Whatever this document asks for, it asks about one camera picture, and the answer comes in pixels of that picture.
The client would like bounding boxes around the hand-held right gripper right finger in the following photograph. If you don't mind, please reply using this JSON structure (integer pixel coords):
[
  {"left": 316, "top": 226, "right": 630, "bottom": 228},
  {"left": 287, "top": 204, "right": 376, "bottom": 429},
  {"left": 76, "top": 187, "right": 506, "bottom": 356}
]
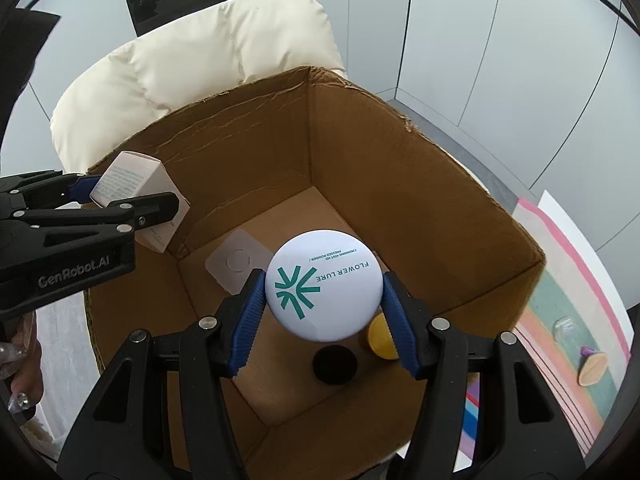
[{"left": 381, "top": 271, "right": 586, "bottom": 480}]

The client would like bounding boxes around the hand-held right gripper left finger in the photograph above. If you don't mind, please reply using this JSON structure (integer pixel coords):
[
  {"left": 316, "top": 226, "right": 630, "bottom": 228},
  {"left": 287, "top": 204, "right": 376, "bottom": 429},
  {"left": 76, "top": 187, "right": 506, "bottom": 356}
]
[{"left": 57, "top": 268, "right": 268, "bottom": 480}]

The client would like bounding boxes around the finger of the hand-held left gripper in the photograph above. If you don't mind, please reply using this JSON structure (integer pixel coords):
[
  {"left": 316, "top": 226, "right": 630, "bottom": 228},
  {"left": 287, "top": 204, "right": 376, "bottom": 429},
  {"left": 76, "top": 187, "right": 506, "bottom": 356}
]
[
  {"left": 0, "top": 171, "right": 101, "bottom": 222},
  {"left": 29, "top": 191, "right": 181, "bottom": 249}
]

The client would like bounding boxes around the pale pink carton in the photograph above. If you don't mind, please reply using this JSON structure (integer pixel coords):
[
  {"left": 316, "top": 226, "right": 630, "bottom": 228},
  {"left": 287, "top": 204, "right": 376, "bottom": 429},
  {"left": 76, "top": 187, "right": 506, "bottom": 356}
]
[{"left": 90, "top": 151, "right": 191, "bottom": 253}]

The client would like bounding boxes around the white round compact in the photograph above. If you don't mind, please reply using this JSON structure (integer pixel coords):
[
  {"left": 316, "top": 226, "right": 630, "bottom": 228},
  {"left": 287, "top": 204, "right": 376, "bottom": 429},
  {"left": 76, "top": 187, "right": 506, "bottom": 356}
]
[{"left": 265, "top": 229, "right": 385, "bottom": 343}]

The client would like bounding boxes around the brown cardboard box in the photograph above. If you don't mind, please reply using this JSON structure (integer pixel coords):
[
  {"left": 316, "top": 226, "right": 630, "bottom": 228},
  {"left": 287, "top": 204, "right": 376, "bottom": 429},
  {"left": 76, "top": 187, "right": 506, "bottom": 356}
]
[{"left": 82, "top": 65, "right": 547, "bottom": 480}]

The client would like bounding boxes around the person's left hand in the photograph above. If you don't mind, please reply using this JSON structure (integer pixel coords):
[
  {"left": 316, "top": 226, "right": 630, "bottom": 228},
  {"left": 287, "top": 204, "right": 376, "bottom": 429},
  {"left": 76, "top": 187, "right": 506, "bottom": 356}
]
[{"left": 0, "top": 310, "right": 46, "bottom": 416}]

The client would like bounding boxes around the yellow round lid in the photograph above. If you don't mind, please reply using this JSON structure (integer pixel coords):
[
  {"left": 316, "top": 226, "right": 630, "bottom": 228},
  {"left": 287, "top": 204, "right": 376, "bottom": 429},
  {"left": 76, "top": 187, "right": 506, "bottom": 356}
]
[{"left": 367, "top": 312, "right": 401, "bottom": 359}]

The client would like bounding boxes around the translucent square plastic lid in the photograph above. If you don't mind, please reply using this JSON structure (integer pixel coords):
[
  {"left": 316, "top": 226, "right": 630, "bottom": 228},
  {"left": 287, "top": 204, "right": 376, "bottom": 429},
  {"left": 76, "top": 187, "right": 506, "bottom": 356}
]
[{"left": 205, "top": 229, "right": 273, "bottom": 296}]

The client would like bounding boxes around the black round lid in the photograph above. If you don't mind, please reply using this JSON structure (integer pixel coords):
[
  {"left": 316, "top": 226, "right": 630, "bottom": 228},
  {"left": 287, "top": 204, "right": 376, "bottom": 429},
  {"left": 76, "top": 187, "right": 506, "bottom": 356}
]
[{"left": 312, "top": 345, "right": 358, "bottom": 386}]

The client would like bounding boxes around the cream padded chair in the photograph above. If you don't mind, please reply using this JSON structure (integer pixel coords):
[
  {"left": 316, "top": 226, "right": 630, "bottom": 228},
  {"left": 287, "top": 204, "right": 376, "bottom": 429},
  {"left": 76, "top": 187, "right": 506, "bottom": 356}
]
[{"left": 50, "top": 0, "right": 491, "bottom": 193}]

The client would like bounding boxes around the striped pastel cloth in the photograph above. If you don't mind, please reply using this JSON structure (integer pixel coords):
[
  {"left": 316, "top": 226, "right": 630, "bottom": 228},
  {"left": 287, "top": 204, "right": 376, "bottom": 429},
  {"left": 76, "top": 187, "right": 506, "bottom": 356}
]
[{"left": 462, "top": 197, "right": 633, "bottom": 453}]

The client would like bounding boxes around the small clear glass bottle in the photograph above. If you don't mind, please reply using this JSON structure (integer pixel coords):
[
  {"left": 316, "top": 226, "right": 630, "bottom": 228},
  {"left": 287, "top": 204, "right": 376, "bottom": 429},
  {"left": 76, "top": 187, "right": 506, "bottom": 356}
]
[{"left": 552, "top": 316, "right": 576, "bottom": 343}]

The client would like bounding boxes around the wooden oval piece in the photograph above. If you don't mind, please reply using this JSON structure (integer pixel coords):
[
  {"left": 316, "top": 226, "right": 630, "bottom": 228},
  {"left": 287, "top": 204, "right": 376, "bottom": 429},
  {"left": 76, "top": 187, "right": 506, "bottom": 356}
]
[{"left": 577, "top": 352, "right": 608, "bottom": 387}]

